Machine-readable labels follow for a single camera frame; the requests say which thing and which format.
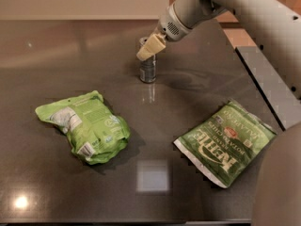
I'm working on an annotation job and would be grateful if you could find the silver redbull can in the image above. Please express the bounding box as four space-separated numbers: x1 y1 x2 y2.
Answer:
137 50 157 83

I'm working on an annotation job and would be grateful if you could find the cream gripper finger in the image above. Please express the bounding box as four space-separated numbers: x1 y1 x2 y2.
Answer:
136 33 166 61

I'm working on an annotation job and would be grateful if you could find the light green snack bag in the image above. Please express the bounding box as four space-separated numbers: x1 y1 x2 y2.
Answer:
35 90 130 165

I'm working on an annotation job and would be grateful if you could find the green Kettle chips bag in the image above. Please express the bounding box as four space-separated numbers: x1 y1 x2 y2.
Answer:
174 100 277 188

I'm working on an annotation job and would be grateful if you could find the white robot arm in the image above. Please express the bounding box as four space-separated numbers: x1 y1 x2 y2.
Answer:
137 0 301 226

